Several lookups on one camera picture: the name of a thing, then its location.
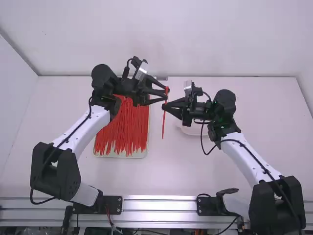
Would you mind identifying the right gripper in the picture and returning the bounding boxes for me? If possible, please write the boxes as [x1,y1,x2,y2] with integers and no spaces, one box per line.
[161,96,213,127]

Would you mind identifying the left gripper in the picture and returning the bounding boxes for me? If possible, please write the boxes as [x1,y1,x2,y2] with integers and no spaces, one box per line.
[114,75,170,107]

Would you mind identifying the orange cable tie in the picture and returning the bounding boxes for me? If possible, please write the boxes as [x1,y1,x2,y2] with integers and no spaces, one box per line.
[161,85,171,140]

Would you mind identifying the white dish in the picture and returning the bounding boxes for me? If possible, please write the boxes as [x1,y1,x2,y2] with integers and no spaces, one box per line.
[174,119,211,137]

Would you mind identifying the pale tray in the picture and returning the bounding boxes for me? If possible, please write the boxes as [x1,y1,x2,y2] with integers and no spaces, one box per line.
[92,94,154,159]

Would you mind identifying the silver rails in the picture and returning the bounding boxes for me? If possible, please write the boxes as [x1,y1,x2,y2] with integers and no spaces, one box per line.
[0,194,313,231]

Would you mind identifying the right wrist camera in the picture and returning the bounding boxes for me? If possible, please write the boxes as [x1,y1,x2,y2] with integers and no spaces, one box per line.
[182,80,203,98]

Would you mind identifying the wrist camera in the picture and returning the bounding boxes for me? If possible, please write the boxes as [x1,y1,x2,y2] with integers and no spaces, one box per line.
[182,80,203,98]
[133,60,149,81]

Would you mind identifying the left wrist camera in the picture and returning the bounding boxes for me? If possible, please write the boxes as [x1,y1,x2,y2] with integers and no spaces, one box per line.
[133,60,149,81]

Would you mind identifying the black cable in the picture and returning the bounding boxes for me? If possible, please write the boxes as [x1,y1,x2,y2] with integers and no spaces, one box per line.
[200,119,219,156]
[29,188,57,205]

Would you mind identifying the row of orange cable ties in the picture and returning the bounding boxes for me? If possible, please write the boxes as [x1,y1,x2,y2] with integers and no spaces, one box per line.
[94,94,150,156]

